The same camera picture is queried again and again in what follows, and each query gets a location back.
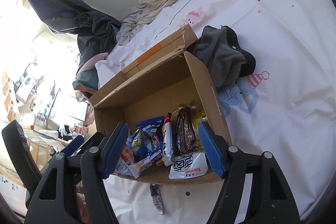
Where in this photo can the brown cardboard box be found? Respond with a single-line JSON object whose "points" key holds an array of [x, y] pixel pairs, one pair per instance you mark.
{"points": [[175, 78]]}

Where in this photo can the black plastic bag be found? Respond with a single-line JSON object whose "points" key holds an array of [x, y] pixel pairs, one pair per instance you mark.
{"points": [[95, 30]]}

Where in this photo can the yellow snack packet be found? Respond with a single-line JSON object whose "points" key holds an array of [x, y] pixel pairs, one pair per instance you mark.
{"points": [[197, 117]]}

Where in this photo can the grey crumpled cloth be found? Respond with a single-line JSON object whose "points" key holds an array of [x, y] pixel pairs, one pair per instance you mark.
{"points": [[220, 52]]}

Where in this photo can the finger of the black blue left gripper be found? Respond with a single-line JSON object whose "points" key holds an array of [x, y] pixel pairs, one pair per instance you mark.
{"points": [[73, 146]]}

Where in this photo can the blue white wafer packet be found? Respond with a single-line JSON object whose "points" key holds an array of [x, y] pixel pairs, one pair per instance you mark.
{"points": [[156, 198]]}

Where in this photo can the blue chips bag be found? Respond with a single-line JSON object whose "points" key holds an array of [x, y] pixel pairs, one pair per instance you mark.
{"points": [[149, 137]]}

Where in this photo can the wooden chair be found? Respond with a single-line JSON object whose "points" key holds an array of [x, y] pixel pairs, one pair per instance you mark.
{"points": [[39, 148]]}

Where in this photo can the white red long packet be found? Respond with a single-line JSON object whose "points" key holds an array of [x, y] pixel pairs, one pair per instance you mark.
{"points": [[167, 148]]}

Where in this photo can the teal orange pillow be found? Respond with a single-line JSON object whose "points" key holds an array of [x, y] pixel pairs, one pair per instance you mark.
{"points": [[86, 81]]}

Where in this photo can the white printed bed sheet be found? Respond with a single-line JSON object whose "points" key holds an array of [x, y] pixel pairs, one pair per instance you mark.
{"points": [[286, 107]]}

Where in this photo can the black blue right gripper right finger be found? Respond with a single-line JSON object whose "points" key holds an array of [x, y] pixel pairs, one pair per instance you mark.
{"points": [[271, 199]]}

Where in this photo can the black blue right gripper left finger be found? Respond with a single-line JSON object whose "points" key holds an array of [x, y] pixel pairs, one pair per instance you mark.
{"points": [[55, 199]]}

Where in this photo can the white Tiantan snack packet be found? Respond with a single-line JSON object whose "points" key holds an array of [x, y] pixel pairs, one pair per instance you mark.
{"points": [[188, 166]]}

